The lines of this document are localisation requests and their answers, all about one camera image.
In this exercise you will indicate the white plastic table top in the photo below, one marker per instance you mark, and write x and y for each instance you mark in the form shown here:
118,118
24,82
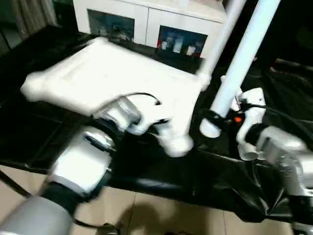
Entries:
112,78

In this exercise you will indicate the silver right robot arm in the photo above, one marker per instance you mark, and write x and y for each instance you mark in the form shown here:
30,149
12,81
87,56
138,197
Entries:
288,156

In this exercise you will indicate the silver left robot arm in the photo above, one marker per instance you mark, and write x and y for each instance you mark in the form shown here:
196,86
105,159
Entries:
83,166

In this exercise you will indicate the white plastic table leg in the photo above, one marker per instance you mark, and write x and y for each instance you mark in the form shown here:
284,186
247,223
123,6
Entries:
222,36
249,154
244,54

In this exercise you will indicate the grey curtain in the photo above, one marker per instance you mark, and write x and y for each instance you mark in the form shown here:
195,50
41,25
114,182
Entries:
32,14

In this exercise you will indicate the white glass-door cabinet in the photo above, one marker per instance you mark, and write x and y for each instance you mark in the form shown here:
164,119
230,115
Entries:
146,22

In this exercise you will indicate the black work mat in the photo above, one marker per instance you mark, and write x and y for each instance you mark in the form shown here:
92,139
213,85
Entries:
210,171

